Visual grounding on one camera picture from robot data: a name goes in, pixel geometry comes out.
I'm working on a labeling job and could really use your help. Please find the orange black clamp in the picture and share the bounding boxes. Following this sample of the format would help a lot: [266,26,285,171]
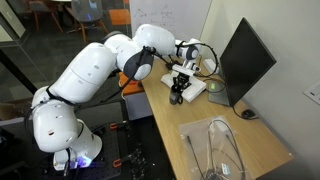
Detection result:
[109,121,129,131]
[112,153,141,169]

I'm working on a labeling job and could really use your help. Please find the orange box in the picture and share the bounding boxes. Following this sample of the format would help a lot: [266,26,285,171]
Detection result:
[118,71,146,96]

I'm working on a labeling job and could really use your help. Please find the black computer mouse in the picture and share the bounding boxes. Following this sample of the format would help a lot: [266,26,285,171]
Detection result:
[240,108,257,120]

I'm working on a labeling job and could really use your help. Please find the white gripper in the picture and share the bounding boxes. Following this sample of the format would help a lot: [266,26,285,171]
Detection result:
[171,63,202,93]

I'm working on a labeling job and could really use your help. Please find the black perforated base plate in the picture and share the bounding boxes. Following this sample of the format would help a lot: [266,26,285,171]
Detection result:
[39,124,123,180]

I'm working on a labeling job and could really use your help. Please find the white power adapter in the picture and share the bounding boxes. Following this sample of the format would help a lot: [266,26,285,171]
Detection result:
[202,58,220,75]

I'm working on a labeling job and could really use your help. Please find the grey cabinet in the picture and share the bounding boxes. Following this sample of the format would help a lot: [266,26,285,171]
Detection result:
[123,91,154,121]

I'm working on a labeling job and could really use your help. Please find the orange chair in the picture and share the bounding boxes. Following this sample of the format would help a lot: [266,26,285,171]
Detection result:
[108,8,132,26]

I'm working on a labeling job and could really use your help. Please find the clear plastic bag with cables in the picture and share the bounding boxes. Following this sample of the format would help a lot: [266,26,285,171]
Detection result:
[178,115,256,180]

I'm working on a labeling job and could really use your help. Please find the grey monitor base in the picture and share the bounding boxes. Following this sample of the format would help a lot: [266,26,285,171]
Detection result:
[207,79,232,107]

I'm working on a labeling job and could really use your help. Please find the black desk cable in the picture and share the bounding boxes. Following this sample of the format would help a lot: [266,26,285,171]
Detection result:
[196,54,228,94]

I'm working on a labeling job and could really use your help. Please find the whiteboard with drawings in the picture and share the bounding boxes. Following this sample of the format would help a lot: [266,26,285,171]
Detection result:
[129,0,213,57]

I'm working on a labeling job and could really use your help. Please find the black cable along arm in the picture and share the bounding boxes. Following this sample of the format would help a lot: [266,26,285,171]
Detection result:
[141,41,220,79]

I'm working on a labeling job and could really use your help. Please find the grey backed wooden chair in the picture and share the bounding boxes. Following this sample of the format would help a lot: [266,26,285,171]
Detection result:
[64,0,110,44]

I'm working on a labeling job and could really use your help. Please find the black computer monitor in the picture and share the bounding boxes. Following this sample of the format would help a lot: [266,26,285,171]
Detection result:
[218,17,277,108]

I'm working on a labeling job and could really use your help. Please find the black mug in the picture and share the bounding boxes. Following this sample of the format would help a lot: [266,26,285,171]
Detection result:
[168,84,184,105]

